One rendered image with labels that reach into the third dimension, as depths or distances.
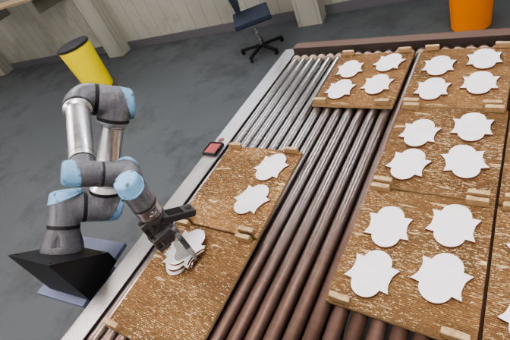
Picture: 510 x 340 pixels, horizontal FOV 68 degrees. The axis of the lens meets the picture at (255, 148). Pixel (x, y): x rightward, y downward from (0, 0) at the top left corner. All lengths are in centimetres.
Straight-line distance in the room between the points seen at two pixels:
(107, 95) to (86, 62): 405
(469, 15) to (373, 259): 302
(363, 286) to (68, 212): 106
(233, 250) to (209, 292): 15
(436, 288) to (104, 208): 116
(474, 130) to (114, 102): 124
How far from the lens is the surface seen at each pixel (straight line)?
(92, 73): 556
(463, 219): 120
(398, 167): 134
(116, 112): 147
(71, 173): 116
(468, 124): 148
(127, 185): 108
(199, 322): 120
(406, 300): 108
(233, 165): 157
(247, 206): 137
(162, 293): 132
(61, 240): 158
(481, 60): 180
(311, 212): 130
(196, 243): 131
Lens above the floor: 190
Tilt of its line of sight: 37 degrees down
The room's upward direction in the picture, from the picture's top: 24 degrees counter-clockwise
